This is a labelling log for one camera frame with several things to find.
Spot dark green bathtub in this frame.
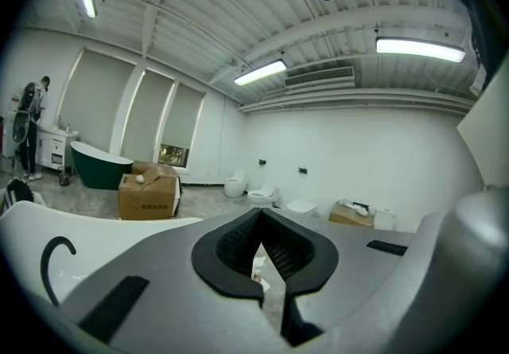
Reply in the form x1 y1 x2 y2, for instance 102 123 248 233
70 140 135 190

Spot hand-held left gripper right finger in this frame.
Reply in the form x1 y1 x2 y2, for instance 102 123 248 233
260 208 422 354

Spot grey roller blind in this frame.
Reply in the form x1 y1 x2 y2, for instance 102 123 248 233
119 68 176 165
59 48 138 154
158 81 206 146

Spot white air vent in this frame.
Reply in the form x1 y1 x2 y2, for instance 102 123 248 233
283 65 356 88

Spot black gooseneck faucet spout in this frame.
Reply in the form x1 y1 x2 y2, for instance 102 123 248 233
39 235 77 308

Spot brown cardboard box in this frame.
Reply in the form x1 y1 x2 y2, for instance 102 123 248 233
328 199 375 229

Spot white bathtub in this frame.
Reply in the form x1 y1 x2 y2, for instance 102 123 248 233
0 200 204 317

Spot white toilet with tank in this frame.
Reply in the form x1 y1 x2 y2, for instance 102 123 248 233
247 184 280 209

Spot large cardboard box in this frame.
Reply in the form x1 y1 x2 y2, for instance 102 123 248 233
118 167 184 221

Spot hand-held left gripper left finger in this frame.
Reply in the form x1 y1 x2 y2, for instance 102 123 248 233
59 207 288 354

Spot white rounded toilet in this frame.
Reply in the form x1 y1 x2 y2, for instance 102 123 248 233
286 198 318 215

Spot white egg-shaped toilet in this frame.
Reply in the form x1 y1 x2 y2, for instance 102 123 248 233
223 169 250 198

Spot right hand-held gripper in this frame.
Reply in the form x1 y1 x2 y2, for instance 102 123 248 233
345 185 509 354

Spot window pane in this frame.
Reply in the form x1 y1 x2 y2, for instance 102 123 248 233
157 143 190 167

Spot white fittings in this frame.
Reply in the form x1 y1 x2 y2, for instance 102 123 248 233
341 198 371 216

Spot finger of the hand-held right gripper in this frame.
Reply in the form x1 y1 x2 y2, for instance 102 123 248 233
456 61 509 191

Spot white vanity cabinet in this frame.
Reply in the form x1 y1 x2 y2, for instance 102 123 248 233
36 125 80 169

